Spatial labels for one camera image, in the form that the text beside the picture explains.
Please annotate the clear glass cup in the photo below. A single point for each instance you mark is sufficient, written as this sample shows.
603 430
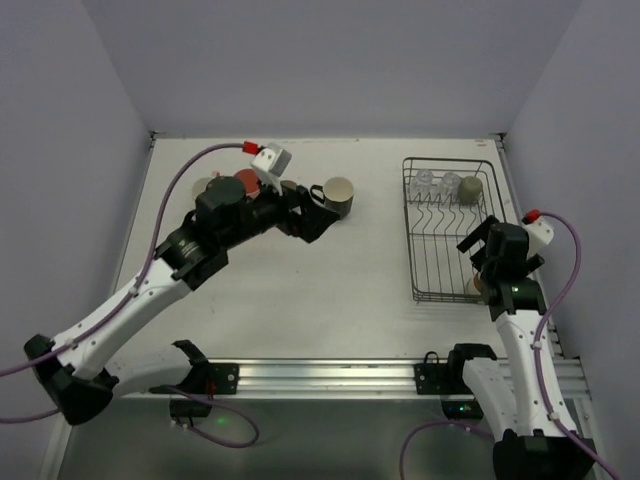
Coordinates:
421 185
448 186

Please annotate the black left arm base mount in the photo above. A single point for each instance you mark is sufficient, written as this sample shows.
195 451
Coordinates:
203 378

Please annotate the grey-beige speckled cup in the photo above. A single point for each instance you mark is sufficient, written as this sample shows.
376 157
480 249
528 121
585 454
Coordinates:
470 189

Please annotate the glossy pink handled mug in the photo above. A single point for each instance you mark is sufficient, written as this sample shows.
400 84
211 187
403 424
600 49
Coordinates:
200 185

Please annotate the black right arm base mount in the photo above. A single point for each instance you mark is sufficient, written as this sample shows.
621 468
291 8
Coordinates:
444 378

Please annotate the glossy black handled mug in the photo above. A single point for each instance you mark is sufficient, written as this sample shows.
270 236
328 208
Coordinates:
336 194

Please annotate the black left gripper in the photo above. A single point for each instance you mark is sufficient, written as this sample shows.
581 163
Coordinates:
293 213

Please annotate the aluminium mounting rail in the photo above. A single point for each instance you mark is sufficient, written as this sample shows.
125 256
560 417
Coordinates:
313 379

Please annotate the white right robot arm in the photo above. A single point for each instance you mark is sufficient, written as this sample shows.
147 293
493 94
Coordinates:
535 436

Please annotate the matte pink tumbler cup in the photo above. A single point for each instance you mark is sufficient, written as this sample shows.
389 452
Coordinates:
250 181

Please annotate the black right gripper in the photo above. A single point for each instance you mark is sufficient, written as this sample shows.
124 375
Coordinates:
480 239

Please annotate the black wire dish rack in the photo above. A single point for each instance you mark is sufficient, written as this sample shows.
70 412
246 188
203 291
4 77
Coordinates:
438 270

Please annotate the clear glass cup right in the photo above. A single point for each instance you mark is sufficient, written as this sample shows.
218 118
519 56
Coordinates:
448 186

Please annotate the clear glass cup left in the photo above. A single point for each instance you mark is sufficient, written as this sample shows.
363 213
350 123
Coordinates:
421 185

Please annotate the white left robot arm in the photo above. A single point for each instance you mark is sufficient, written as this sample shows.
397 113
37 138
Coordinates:
73 366

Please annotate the cream cup brown band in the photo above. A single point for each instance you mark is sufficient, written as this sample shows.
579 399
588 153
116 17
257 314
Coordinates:
474 285

